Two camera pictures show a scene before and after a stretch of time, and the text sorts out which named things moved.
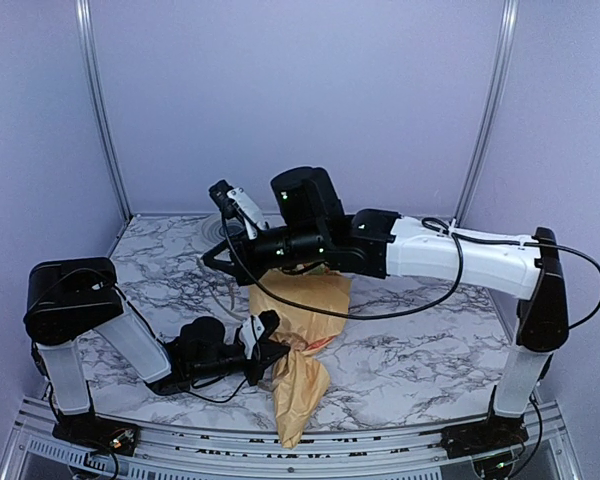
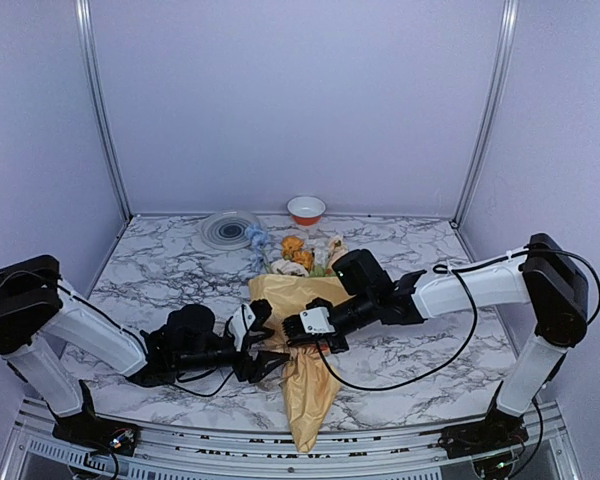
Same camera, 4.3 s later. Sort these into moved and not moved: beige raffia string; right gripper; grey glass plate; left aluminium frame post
Moved: right gripper; beige raffia string
Not moved: grey glass plate; left aluminium frame post
